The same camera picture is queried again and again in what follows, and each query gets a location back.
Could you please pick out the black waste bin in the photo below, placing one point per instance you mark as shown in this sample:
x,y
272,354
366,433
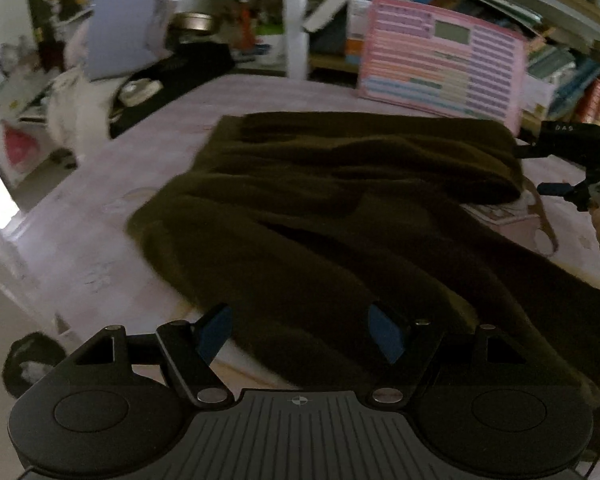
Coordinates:
x,y
29,359

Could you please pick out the lavender folded cloth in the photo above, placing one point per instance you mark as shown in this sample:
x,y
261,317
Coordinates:
x,y
126,36

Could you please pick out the metal bowl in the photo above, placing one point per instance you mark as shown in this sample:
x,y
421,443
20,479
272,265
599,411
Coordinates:
x,y
200,24

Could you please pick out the pink checkered desk mat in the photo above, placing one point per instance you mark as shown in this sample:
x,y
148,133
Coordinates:
x,y
92,273

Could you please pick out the pink learning tablet toy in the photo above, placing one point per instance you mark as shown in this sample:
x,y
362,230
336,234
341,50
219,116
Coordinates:
x,y
442,62

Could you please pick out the black bag with watch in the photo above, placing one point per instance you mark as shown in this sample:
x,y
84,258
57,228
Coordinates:
x,y
188,67

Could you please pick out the dark brown garment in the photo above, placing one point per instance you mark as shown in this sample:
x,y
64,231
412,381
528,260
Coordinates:
x,y
299,222

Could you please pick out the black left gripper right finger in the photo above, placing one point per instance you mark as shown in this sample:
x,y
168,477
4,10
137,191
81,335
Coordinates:
x,y
386,335

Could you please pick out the cream draped clothing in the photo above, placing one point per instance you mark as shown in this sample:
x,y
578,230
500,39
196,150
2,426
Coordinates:
x,y
78,111

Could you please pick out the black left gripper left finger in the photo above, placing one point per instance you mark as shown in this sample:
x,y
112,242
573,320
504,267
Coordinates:
x,y
189,349

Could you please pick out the red hanging bag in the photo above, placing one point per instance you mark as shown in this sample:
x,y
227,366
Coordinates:
x,y
22,150

